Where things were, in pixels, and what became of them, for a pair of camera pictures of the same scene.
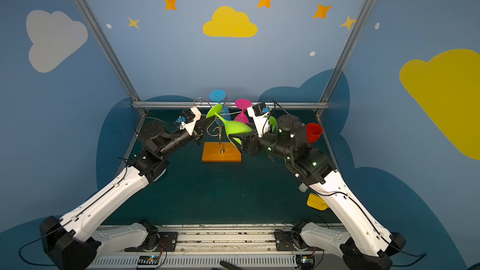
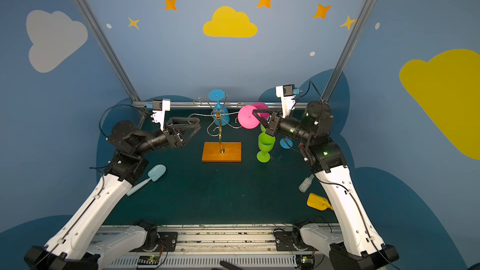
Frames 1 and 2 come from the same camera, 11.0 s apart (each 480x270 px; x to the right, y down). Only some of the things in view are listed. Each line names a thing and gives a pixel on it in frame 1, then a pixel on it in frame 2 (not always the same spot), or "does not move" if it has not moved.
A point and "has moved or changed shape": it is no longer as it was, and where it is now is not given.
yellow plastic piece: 315,202 does not move
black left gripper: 202,126 → 174,137
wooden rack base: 220,152 does not move
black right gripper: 249,145 → 274,123
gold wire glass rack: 219,118 does not move
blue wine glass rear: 219,95 does not move
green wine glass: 231,127 has moved or changed shape
